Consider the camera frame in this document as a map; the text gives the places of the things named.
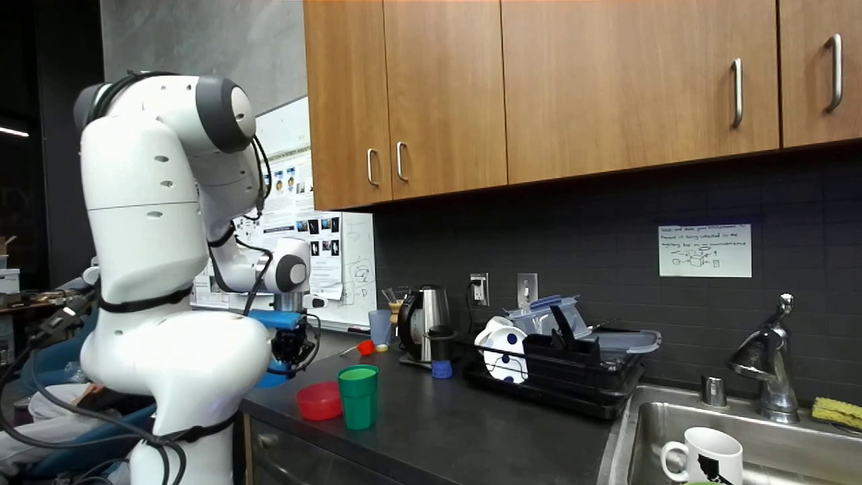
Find stainless steel kettle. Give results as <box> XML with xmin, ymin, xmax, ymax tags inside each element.
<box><xmin>397</xmin><ymin>282</ymin><xmax>456</xmax><ymax>370</ymax></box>

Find wooden cabinet door at edge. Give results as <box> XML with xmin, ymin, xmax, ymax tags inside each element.
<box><xmin>773</xmin><ymin>0</ymin><xmax>862</xmax><ymax>151</ymax></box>

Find glass pour-over coffee maker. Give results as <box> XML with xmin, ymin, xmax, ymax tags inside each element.
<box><xmin>381</xmin><ymin>285</ymin><xmax>408</xmax><ymax>318</ymax></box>

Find white wall notice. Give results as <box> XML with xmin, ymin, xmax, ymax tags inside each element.
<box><xmin>654</xmin><ymin>219</ymin><xmax>758</xmax><ymax>281</ymax></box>

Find whiteboard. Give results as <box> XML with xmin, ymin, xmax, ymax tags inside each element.
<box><xmin>188</xmin><ymin>93</ymin><xmax>383</xmax><ymax>333</ymax></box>

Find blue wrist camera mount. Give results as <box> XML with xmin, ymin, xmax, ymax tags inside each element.
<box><xmin>247</xmin><ymin>306</ymin><xmax>311</xmax><ymax>333</ymax></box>

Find chrome sink faucet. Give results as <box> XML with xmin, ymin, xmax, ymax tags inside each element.
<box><xmin>726</xmin><ymin>285</ymin><xmax>804</xmax><ymax>425</ymax></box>

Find research poster with photos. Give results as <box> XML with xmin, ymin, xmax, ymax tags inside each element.
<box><xmin>264</xmin><ymin>158</ymin><xmax>350</xmax><ymax>304</ymax></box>

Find white mug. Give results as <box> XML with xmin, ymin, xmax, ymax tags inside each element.
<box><xmin>658</xmin><ymin>422</ymin><xmax>747</xmax><ymax>485</ymax></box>

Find metal sink knob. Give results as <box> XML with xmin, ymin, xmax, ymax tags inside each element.
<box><xmin>700</xmin><ymin>372</ymin><xmax>728</xmax><ymax>407</ymax></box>

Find yellow sponge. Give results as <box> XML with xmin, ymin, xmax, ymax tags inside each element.
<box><xmin>809</xmin><ymin>393</ymin><xmax>862</xmax><ymax>434</ymax></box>

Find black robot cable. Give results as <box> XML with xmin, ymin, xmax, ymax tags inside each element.
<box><xmin>202</xmin><ymin>133</ymin><xmax>323</xmax><ymax>372</ymax></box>

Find pink plastic bowl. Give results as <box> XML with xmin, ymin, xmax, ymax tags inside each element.
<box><xmin>293</xmin><ymin>380</ymin><xmax>346</xmax><ymax>425</ymax></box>

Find wide wooden cabinet door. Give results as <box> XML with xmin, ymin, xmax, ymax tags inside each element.
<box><xmin>499</xmin><ymin>0</ymin><xmax>781</xmax><ymax>185</ymax></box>

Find stainless steel sink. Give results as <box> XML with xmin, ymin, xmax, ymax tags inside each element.
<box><xmin>592</xmin><ymin>383</ymin><xmax>862</xmax><ymax>485</ymax></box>

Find translucent blue cup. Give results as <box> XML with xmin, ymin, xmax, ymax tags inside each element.
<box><xmin>366</xmin><ymin>306</ymin><xmax>397</xmax><ymax>353</ymax></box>

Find blue grey container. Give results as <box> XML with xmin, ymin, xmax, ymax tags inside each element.
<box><xmin>526</xmin><ymin>290</ymin><xmax>598</xmax><ymax>341</ymax></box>

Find medium wooden cabinet door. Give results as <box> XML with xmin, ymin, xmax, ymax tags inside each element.
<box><xmin>381</xmin><ymin>0</ymin><xmax>509</xmax><ymax>203</ymax></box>

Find narrow wooden cabinet door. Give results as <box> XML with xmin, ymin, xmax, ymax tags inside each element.
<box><xmin>303</xmin><ymin>0</ymin><xmax>393</xmax><ymax>209</ymax></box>

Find grey plate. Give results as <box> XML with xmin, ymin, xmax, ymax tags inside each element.
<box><xmin>591</xmin><ymin>325</ymin><xmax>666</xmax><ymax>356</ymax></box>

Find green plastic cup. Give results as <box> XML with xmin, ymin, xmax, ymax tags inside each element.
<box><xmin>334</xmin><ymin>363</ymin><xmax>383</xmax><ymax>434</ymax></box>

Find tall wall outlet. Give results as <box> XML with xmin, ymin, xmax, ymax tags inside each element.
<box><xmin>511</xmin><ymin>269</ymin><xmax>542</xmax><ymax>312</ymax></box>

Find white perforated strainer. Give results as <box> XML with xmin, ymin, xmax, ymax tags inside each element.
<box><xmin>471</xmin><ymin>312</ymin><xmax>533</xmax><ymax>384</ymax></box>

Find metal cabinet handle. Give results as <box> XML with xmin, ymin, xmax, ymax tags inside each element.
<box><xmin>726</xmin><ymin>54</ymin><xmax>747</xmax><ymax>133</ymax></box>
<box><xmin>392</xmin><ymin>138</ymin><xmax>412</xmax><ymax>185</ymax></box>
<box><xmin>361</xmin><ymin>145</ymin><xmax>383</xmax><ymax>189</ymax></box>
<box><xmin>819</xmin><ymin>30</ymin><xmax>847</xmax><ymax>116</ymax></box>

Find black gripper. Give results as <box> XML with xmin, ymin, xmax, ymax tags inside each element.
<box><xmin>266</xmin><ymin>325</ymin><xmax>320</xmax><ymax>380</ymax></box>

